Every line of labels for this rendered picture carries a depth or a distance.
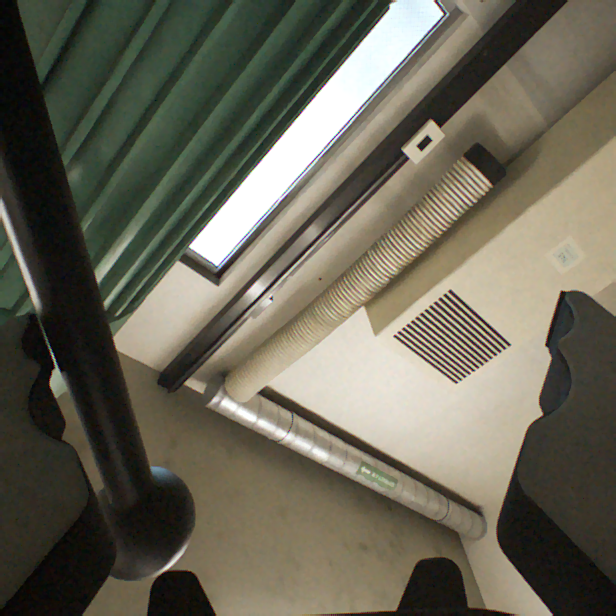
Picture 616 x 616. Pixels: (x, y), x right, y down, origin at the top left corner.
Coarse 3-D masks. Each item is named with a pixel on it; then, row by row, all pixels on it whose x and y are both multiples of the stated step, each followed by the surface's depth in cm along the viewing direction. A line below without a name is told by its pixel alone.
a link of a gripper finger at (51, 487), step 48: (0, 336) 10; (0, 384) 8; (48, 384) 9; (0, 432) 7; (48, 432) 9; (0, 480) 7; (48, 480) 7; (0, 528) 6; (48, 528) 6; (96, 528) 6; (0, 576) 5; (48, 576) 6; (96, 576) 7
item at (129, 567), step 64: (0, 0) 7; (0, 64) 7; (0, 128) 8; (0, 192) 8; (64, 192) 9; (64, 256) 9; (64, 320) 10; (128, 448) 13; (128, 512) 14; (192, 512) 15; (128, 576) 14
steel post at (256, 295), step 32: (544, 0) 131; (512, 32) 135; (480, 64) 139; (448, 96) 144; (416, 128) 148; (384, 160) 154; (416, 160) 152; (352, 192) 159; (320, 224) 165; (288, 256) 172; (256, 288) 179; (224, 320) 186; (192, 352) 194; (160, 384) 204
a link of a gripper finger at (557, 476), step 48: (576, 336) 9; (576, 384) 8; (528, 432) 7; (576, 432) 7; (528, 480) 6; (576, 480) 6; (528, 528) 6; (576, 528) 6; (528, 576) 7; (576, 576) 6
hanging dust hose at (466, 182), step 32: (480, 160) 147; (448, 192) 154; (480, 192) 153; (416, 224) 159; (448, 224) 158; (384, 256) 165; (352, 288) 172; (320, 320) 179; (256, 352) 194; (288, 352) 187; (224, 384) 201; (256, 384) 197
